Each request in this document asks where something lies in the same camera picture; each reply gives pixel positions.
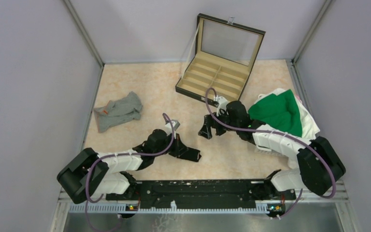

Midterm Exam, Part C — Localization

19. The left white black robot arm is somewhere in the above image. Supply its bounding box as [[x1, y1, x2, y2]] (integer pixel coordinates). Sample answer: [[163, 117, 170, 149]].
[[57, 129, 201, 204]]

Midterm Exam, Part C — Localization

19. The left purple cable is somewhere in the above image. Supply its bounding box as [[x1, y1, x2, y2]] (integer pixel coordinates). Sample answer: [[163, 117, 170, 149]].
[[84, 113, 176, 232]]

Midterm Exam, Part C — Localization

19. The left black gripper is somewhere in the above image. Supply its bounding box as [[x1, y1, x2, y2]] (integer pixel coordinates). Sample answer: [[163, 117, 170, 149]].
[[153, 132, 188, 158]]

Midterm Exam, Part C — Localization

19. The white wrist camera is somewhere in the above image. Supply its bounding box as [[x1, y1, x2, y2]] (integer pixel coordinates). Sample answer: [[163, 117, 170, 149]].
[[165, 119, 180, 131], [214, 96, 229, 116]]

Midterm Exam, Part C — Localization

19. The grey striped underwear orange trim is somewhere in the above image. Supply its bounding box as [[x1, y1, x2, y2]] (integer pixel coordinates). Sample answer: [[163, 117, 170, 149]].
[[93, 91, 143, 133]]

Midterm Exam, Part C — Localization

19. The green cloth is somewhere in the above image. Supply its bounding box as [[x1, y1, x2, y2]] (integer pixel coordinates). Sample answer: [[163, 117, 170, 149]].
[[248, 89, 302, 137]]

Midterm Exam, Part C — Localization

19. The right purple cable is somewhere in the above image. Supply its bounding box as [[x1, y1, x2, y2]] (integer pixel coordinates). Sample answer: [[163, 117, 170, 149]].
[[204, 87, 337, 220]]

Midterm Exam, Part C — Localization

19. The black leather compartment box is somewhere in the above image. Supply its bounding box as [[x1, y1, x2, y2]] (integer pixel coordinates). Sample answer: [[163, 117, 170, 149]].
[[175, 13, 266, 102]]

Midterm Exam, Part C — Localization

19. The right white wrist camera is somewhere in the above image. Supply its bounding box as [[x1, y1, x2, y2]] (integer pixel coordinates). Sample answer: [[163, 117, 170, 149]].
[[214, 96, 229, 116]]

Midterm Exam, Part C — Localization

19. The white basket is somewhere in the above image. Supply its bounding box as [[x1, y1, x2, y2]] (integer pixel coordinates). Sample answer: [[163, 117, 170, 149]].
[[256, 145, 284, 157]]

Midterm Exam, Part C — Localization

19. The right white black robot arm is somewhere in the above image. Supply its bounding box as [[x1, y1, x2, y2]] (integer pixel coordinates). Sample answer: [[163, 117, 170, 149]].
[[199, 100, 346, 199]]

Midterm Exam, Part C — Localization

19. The white cloth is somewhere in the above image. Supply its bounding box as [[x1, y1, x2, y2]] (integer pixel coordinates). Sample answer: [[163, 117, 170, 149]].
[[254, 88, 320, 140]]

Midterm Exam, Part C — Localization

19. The purple cable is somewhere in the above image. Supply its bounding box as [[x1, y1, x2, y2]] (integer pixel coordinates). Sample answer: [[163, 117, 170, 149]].
[[204, 87, 337, 220], [84, 113, 176, 232]]

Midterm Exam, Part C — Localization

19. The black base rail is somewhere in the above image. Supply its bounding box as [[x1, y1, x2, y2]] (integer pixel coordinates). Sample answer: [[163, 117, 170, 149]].
[[105, 179, 296, 209]]

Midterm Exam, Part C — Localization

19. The black underwear with beige waistband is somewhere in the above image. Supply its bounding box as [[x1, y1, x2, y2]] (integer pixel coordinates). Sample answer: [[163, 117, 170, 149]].
[[179, 147, 201, 162]]

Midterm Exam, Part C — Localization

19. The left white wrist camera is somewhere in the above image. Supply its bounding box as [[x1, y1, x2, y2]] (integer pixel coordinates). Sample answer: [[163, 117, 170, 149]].
[[165, 119, 180, 131]]

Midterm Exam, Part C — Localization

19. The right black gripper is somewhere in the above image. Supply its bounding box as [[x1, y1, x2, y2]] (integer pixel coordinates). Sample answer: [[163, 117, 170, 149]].
[[199, 107, 240, 139]]

